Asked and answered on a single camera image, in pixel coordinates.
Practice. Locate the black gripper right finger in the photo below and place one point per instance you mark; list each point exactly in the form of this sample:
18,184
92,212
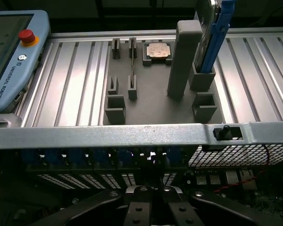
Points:
179,209

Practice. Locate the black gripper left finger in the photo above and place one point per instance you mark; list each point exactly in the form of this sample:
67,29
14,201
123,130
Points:
139,207

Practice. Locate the silver port block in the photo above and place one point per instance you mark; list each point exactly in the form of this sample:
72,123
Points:
226,179

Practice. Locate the black open PC case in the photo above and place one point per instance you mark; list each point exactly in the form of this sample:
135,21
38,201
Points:
108,136

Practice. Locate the black case lock pin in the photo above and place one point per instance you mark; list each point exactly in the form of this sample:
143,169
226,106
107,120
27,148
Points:
224,131

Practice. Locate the green motherboard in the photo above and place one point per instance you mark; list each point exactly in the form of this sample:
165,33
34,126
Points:
268,202

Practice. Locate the grey parts rack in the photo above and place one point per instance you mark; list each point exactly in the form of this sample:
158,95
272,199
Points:
155,89

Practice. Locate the green RAM stick bare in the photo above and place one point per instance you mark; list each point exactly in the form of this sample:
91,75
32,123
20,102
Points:
133,68

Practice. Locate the silver CPU chip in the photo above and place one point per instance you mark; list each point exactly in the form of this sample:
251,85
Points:
158,50

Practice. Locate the blue-grey teach pendant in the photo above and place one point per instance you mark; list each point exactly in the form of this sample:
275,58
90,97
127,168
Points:
26,70

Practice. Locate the silver hard disk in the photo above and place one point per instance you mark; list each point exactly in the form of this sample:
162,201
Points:
206,28

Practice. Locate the red emergency stop button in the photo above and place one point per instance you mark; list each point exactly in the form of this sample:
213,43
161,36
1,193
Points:
27,35

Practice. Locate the blue disk bracket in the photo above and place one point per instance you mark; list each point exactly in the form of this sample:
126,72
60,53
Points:
217,47

